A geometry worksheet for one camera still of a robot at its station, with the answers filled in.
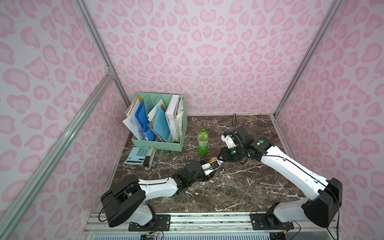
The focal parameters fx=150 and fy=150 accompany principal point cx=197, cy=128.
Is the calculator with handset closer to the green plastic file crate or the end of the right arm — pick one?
the green plastic file crate

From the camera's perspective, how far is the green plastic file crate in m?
0.88

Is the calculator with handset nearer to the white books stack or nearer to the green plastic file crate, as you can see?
the green plastic file crate

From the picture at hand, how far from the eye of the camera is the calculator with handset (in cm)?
93

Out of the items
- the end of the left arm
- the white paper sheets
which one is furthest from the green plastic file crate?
the end of the left arm

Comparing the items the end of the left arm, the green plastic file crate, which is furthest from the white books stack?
the end of the left arm

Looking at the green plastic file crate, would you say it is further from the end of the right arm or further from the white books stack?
the end of the right arm

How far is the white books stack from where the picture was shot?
88cm
